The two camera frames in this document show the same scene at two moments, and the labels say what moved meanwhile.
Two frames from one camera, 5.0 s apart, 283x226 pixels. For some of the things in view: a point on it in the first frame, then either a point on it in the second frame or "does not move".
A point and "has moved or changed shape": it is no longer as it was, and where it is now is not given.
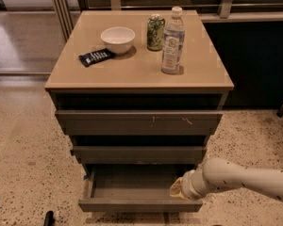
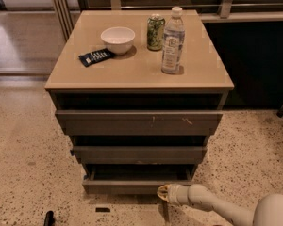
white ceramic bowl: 118,40 does not move
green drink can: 155,33 does not move
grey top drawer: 139,122 does not move
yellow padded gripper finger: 175,189 to 163,192
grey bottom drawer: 135,188 has moved or changed shape
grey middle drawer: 104,154 does not move
